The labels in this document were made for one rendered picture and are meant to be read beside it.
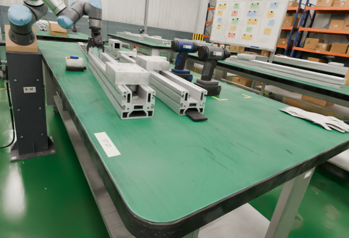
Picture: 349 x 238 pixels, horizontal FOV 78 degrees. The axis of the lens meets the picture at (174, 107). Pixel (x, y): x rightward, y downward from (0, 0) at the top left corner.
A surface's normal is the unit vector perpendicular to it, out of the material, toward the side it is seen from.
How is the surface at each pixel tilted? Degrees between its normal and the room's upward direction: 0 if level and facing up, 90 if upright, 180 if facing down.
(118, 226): 0
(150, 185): 0
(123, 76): 90
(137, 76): 90
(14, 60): 90
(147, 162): 0
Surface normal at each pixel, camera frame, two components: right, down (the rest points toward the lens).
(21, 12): 0.44, -0.29
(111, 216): 0.13, -0.94
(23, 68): 0.55, 0.34
